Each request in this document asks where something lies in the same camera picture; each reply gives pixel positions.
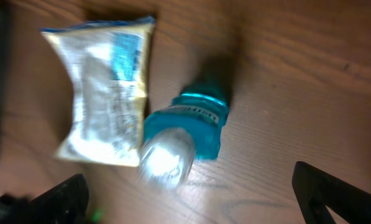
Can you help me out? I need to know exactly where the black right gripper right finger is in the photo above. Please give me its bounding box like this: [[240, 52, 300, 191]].
[[291, 161, 371, 224]]

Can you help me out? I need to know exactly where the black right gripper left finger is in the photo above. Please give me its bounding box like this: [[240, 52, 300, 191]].
[[0, 174, 89, 224]]

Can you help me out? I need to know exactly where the teal mouthwash bottle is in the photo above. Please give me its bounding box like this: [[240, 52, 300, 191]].
[[139, 82, 229, 190]]

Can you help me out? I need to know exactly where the white yellow snack bag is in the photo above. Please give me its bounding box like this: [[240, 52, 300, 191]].
[[41, 16, 155, 167]]

